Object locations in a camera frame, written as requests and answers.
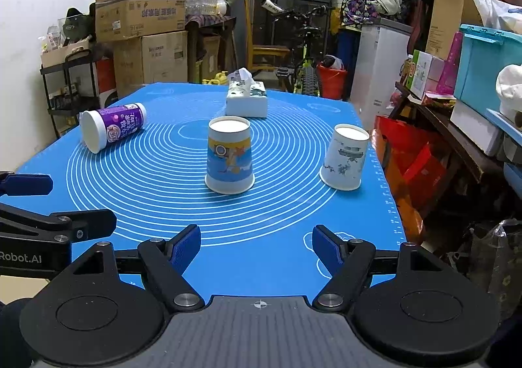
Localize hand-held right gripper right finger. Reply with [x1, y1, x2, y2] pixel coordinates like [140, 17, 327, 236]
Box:
[312, 224, 446, 309]

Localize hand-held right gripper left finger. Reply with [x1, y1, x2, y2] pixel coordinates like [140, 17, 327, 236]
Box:
[72, 224, 205, 312]

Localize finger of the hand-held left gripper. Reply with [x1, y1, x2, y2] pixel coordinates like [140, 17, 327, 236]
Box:
[0, 204, 117, 246]
[0, 172, 54, 198]

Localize white floral paper cup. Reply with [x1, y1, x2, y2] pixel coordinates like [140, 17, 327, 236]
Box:
[319, 123, 370, 192]

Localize blue and yellow paper cup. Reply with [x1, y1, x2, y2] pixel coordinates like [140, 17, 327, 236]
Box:
[204, 116, 256, 195]

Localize purple labelled plastic cup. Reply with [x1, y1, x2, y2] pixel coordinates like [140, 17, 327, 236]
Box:
[79, 103, 147, 154]

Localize blue silicone baking mat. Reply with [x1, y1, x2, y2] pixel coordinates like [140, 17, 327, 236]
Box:
[16, 82, 408, 300]

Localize black rack trolley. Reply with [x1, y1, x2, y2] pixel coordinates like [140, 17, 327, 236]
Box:
[40, 49, 99, 138]

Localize red shopping bag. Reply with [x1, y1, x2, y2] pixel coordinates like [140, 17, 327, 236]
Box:
[375, 115, 448, 243]

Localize small shallow cardboard box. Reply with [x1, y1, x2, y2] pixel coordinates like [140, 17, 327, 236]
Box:
[41, 39, 93, 69]

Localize white tissue box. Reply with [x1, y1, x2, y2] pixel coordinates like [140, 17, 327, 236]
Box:
[225, 68, 269, 119]

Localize red bucket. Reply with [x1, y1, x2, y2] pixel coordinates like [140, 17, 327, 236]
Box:
[316, 63, 348, 100]

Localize dark green cap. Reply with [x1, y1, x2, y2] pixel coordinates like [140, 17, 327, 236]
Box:
[64, 8, 97, 43]

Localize yellow toy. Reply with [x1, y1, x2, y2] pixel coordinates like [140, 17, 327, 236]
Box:
[203, 71, 229, 87]

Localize dark clear plastic bag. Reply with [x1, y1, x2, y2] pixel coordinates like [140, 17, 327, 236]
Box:
[448, 219, 522, 324]

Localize dark wooden side shelf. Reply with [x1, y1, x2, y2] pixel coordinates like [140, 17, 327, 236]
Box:
[393, 82, 510, 199]

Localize large plain cardboard box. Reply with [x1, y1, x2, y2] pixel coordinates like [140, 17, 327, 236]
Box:
[113, 30, 189, 98]

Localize white chest freezer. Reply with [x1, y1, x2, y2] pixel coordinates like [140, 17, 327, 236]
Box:
[350, 18, 412, 133]

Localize flat white box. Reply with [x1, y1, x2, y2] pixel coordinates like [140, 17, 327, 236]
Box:
[450, 101, 505, 157]

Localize white and green box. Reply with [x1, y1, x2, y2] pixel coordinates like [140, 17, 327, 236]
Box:
[409, 50, 434, 101]

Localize open printed cardboard box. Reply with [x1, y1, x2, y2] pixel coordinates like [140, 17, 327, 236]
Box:
[95, 0, 188, 43]

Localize wooden chair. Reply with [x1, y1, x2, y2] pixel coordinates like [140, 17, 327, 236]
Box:
[244, 0, 291, 73]

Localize black bicycle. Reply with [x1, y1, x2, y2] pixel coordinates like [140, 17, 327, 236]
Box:
[249, 0, 340, 98]

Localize pink box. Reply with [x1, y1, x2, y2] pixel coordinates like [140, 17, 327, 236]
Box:
[436, 31, 464, 95]

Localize dark wooden table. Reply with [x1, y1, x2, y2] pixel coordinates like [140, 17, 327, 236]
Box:
[185, 15, 238, 85]

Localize teal plastic storage bin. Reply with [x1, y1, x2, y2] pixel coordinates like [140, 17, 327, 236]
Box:
[453, 24, 522, 116]

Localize clear plastic bottles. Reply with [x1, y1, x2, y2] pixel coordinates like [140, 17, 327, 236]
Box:
[185, 0, 228, 18]

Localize floral printed cloth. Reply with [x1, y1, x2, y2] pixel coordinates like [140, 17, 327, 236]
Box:
[340, 0, 382, 32]

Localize white cloth hat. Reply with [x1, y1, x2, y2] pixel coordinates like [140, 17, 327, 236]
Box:
[495, 64, 522, 116]

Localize tall cardboard box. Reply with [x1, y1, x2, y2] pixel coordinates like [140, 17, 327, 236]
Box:
[425, 0, 484, 62]

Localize white plastic bag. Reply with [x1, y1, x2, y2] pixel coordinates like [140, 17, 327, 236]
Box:
[465, 0, 522, 32]

